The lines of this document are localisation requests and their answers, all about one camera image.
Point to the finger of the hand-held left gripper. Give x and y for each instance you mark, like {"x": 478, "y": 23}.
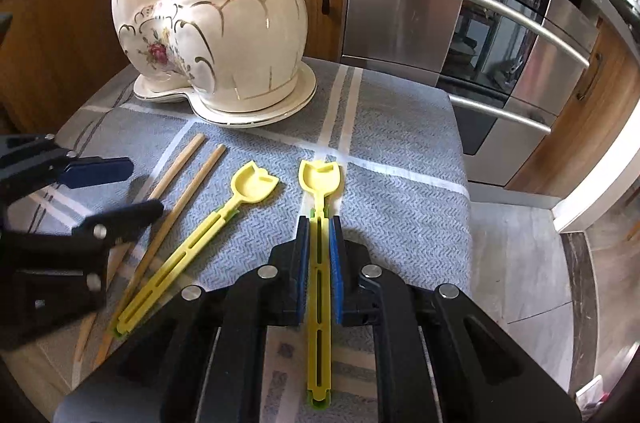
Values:
{"x": 95, "y": 172}
{"x": 125, "y": 218}

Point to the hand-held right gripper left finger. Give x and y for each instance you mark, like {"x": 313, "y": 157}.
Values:
{"x": 301, "y": 273}

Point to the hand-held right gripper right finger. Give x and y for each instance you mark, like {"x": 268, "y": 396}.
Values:
{"x": 336, "y": 273}

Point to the wooden chopstick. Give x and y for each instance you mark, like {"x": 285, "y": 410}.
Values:
{"x": 180, "y": 163}
{"x": 200, "y": 183}

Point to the white floral ceramic utensil holder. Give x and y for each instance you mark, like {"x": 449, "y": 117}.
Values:
{"x": 240, "y": 33}

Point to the grey checked cloth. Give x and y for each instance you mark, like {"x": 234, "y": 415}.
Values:
{"x": 400, "y": 213}

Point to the white ceramic holder tray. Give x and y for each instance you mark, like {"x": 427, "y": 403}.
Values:
{"x": 280, "y": 109}

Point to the stainless steel oven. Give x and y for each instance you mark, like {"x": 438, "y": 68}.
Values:
{"x": 410, "y": 3}

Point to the narrow wooden cabinet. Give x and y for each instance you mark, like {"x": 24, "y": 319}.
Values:
{"x": 590, "y": 138}

